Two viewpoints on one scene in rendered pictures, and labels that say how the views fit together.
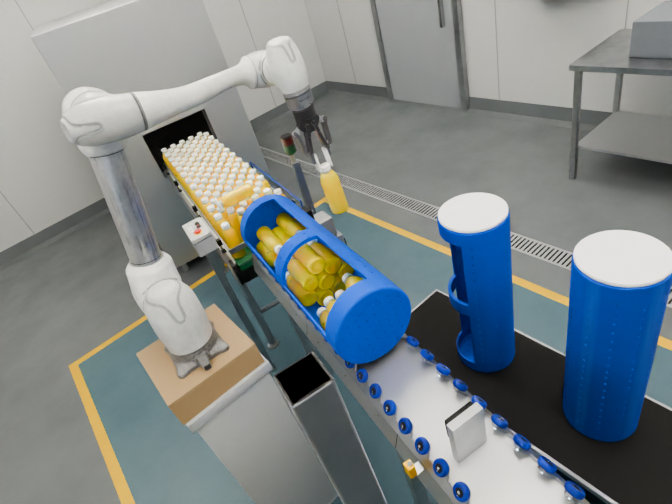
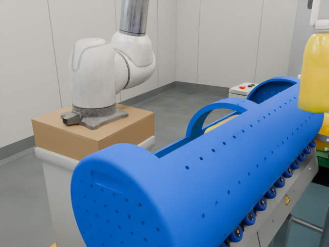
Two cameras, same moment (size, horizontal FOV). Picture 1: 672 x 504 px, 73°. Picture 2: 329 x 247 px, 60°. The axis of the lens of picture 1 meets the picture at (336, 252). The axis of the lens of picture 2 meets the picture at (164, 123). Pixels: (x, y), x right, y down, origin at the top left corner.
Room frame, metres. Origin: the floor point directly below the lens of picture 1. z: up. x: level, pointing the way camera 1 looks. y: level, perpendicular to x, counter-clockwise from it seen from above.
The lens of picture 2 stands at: (0.87, -0.43, 1.45)
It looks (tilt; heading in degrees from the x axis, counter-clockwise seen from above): 21 degrees down; 59
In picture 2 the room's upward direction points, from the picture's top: straight up
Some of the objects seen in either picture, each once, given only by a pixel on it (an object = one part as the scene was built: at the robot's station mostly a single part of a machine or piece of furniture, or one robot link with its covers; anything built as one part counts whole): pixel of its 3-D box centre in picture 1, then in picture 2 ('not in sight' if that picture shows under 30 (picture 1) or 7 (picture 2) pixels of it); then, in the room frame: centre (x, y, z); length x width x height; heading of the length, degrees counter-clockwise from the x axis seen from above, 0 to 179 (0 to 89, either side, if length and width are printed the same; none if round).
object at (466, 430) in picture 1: (465, 430); not in sight; (0.63, -0.17, 1.00); 0.10 x 0.04 x 0.15; 109
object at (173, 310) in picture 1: (175, 312); (94, 71); (1.16, 0.55, 1.27); 0.18 x 0.16 x 0.22; 27
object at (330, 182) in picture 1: (333, 189); (318, 70); (1.48, -0.06, 1.33); 0.07 x 0.07 x 0.19
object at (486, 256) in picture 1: (479, 290); not in sight; (1.49, -0.58, 0.59); 0.28 x 0.28 x 0.88
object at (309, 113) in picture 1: (306, 118); not in sight; (1.48, -0.05, 1.62); 0.08 x 0.07 x 0.09; 110
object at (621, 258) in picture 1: (621, 256); not in sight; (1.01, -0.87, 1.03); 0.28 x 0.28 x 0.01
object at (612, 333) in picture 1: (608, 346); not in sight; (1.01, -0.87, 0.59); 0.28 x 0.28 x 0.88
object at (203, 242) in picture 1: (199, 236); (245, 95); (1.99, 0.61, 1.05); 0.20 x 0.10 x 0.10; 19
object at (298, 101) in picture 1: (298, 97); not in sight; (1.48, -0.04, 1.69); 0.09 x 0.09 x 0.06
